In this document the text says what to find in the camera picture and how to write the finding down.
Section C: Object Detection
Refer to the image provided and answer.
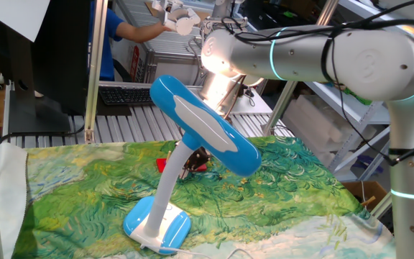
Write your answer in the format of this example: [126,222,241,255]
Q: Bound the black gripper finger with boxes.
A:
[180,155,198,180]
[194,156,208,173]

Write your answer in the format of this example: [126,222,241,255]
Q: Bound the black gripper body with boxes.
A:
[195,146,211,163]

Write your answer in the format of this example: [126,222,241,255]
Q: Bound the blue and white desk lamp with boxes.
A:
[122,74,262,255]

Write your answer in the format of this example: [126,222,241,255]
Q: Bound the white teleoperation handle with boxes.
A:
[152,0,201,37]

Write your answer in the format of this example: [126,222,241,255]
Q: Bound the bare person forearm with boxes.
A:
[115,21,160,44]

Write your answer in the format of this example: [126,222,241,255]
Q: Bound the silver teleoperation linkage arm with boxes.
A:
[188,0,246,51]

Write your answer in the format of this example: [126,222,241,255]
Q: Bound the person hand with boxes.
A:
[156,22,174,35]

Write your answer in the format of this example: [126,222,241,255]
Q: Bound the red peg board toy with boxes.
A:
[155,150,208,173]

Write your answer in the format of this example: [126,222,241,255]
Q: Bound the painted landscape tablecloth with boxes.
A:
[0,135,402,259]

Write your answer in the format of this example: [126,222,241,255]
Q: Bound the silver metal case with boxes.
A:
[129,45,208,87]

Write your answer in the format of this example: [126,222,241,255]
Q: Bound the black keyboard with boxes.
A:
[98,85,157,107]

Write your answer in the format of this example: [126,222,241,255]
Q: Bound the black office chair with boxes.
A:
[106,57,133,83]

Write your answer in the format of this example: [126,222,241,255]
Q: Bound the white foam block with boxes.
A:
[282,95,344,163]

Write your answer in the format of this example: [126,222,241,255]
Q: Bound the brown cardboard box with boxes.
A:
[341,181,388,213]

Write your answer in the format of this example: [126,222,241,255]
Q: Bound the grey metal shelf rack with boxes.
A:
[302,0,414,183]

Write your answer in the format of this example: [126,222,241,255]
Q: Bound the person in blue shirt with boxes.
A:
[87,0,125,82]

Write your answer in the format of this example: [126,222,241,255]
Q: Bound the blue cloth bundle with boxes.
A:
[352,153,385,176]

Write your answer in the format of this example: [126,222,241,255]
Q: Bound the green cloth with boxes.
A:
[343,86,375,106]

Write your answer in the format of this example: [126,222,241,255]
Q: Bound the black computer monitor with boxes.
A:
[0,0,93,135]

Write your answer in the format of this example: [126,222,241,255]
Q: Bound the white paper sheet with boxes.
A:
[0,0,52,43]

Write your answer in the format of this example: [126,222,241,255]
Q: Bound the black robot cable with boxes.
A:
[221,0,414,166]

